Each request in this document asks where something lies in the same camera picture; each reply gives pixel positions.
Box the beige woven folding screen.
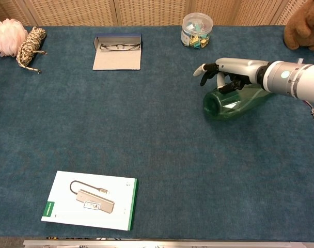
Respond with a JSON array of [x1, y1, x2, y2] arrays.
[[0, 0, 314, 26]]

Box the clear jar of binder clips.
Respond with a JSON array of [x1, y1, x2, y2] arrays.
[[181, 13, 214, 49]]

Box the white USB hub box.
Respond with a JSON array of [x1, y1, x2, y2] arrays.
[[41, 170, 139, 231]]

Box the open blue glasses case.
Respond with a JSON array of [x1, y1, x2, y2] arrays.
[[92, 33, 143, 71]]

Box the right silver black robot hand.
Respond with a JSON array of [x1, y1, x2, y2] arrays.
[[193, 57, 269, 94]]

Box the coiled camouflage rope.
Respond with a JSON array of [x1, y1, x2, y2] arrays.
[[15, 26, 48, 74]]

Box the green spray bottle black trigger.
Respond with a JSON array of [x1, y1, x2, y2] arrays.
[[202, 84, 276, 121]]

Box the brown plush toy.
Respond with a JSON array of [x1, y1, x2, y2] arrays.
[[284, 0, 314, 51]]

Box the blue felt table cover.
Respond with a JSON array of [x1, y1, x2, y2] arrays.
[[0, 25, 314, 243]]

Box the pink bath loofah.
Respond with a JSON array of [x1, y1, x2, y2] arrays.
[[0, 18, 29, 57]]

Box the aluminium profile rail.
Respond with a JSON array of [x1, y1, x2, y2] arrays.
[[23, 239, 314, 248]]

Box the thin-framed eyeglasses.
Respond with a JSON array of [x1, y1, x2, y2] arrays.
[[99, 42, 141, 52]]

